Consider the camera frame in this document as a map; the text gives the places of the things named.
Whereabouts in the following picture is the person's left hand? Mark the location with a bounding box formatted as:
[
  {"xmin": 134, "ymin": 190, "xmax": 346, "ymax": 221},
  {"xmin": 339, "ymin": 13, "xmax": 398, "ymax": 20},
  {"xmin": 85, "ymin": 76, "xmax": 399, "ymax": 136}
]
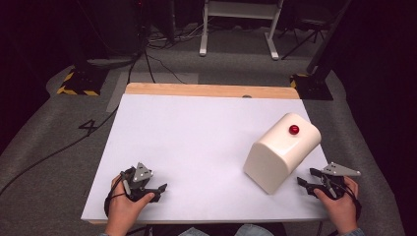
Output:
[{"xmin": 105, "ymin": 174, "xmax": 156, "ymax": 231}]

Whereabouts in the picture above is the wooden table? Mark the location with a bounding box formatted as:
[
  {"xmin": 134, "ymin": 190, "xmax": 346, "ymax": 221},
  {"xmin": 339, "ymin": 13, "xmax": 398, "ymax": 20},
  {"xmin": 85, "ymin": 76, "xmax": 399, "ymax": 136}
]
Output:
[{"xmin": 87, "ymin": 82, "xmax": 330, "ymax": 226}]

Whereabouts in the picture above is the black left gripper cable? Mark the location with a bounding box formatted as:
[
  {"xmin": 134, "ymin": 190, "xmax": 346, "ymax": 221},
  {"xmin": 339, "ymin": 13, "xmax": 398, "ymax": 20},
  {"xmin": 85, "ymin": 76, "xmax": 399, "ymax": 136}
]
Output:
[{"xmin": 103, "ymin": 167, "xmax": 133, "ymax": 219}]

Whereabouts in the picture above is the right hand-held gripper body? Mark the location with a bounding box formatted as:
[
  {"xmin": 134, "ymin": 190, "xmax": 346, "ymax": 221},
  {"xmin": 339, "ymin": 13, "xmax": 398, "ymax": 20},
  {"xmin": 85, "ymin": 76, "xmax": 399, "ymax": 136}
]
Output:
[{"xmin": 319, "ymin": 161, "xmax": 362, "ymax": 200}]

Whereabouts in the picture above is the thin black floor cable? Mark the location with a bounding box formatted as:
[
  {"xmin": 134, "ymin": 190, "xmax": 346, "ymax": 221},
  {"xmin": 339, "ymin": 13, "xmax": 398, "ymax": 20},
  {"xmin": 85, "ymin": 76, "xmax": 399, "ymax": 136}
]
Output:
[
  {"xmin": 147, "ymin": 53, "xmax": 187, "ymax": 86},
  {"xmin": 143, "ymin": 48, "xmax": 158, "ymax": 85}
]

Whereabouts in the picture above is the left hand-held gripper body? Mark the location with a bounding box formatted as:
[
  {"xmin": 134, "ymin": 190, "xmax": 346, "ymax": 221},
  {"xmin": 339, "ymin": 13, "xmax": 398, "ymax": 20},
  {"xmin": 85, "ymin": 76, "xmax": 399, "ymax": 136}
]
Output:
[{"xmin": 120, "ymin": 162, "xmax": 162, "ymax": 203}]

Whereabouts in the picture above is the long black floor cable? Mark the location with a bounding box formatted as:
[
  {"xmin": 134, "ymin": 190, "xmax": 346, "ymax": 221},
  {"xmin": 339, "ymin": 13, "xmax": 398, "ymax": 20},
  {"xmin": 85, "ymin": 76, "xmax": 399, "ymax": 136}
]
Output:
[{"xmin": 0, "ymin": 105, "xmax": 120, "ymax": 197}]

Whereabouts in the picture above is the person's right leg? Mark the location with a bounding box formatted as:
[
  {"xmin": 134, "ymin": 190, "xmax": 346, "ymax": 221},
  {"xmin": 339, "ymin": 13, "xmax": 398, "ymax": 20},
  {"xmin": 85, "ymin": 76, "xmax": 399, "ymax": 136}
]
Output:
[{"xmin": 233, "ymin": 223, "xmax": 275, "ymax": 236}]

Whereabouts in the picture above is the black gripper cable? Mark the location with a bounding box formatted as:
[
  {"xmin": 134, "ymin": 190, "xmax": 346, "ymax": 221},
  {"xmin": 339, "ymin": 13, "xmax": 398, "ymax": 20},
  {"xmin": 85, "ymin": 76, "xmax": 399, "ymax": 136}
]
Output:
[
  {"xmin": 340, "ymin": 184, "xmax": 363, "ymax": 221},
  {"xmin": 103, "ymin": 167, "xmax": 133, "ymax": 219}
]

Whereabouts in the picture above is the white desk frame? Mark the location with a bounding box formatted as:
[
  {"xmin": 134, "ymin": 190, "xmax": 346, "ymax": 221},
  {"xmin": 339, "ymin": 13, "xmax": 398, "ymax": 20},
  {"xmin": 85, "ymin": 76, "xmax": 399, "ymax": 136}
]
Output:
[{"xmin": 199, "ymin": 0, "xmax": 285, "ymax": 61}]

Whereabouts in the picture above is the black floor tape mark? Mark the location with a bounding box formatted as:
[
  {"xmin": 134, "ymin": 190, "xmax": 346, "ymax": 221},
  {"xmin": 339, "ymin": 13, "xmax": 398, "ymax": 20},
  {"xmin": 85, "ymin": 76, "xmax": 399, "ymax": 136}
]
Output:
[{"xmin": 78, "ymin": 118, "xmax": 98, "ymax": 137}]

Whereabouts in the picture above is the white table board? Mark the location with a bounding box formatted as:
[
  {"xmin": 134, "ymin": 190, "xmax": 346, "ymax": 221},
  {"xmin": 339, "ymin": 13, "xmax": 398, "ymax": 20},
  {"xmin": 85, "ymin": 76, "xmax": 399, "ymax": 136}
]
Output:
[{"xmin": 80, "ymin": 92, "xmax": 330, "ymax": 225}]

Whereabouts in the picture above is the person's leg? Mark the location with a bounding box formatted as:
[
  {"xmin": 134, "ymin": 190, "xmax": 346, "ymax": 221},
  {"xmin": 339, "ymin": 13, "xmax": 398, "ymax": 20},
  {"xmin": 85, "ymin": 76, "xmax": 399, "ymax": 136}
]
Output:
[
  {"xmin": 177, "ymin": 226, "xmax": 211, "ymax": 236},
  {"xmin": 233, "ymin": 223, "xmax": 275, "ymax": 236}
]

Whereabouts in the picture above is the cream box with red knob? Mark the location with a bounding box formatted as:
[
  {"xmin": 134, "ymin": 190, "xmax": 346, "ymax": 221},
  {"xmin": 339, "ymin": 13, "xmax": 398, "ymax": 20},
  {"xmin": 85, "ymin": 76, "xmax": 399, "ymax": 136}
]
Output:
[{"xmin": 242, "ymin": 112, "xmax": 323, "ymax": 196}]

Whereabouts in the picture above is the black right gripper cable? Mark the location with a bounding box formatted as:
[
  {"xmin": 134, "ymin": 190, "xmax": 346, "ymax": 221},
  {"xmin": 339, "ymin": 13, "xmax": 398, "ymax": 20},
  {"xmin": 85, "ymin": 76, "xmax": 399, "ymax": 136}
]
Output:
[{"xmin": 340, "ymin": 184, "xmax": 363, "ymax": 221}]

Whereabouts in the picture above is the black tripod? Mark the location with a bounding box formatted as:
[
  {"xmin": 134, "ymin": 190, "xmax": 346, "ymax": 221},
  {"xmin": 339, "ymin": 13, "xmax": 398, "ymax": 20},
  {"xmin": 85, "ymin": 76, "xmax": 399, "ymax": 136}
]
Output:
[{"xmin": 280, "ymin": 16, "xmax": 329, "ymax": 61}]

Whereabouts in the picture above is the person's left leg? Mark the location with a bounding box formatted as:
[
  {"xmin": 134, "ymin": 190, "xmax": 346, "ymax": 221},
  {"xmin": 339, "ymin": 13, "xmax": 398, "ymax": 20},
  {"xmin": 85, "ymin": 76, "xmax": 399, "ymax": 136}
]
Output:
[{"xmin": 177, "ymin": 226, "xmax": 211, "ymax": 236}]

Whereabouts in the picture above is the bundle of floor cables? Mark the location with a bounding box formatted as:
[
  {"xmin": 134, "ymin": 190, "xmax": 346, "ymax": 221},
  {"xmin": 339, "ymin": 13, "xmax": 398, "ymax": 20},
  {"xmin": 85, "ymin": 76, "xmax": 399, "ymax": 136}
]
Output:
[{"xmin": 146, "ymin": 19, "xmax": 210, "ymax": 45}]

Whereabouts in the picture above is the person's right hand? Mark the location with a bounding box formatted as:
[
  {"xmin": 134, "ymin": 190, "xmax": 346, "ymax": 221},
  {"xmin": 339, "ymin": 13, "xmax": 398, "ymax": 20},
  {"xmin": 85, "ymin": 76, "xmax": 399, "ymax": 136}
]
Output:
[{"xmin": 313, "ymin": 176, "xmax": 360, "ymax": 235}]

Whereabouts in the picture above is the black stand with striped base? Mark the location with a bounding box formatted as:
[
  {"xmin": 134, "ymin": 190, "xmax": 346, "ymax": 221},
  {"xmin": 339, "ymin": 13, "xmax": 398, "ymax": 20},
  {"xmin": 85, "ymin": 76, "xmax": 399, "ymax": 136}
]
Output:
[
  {"xmin": 56, "ymin": 0, "xmax": 106, "ymax": 97},
  {"xmin": 289, "ymin": 0, "xmax": 354, "ymax": 101}
]

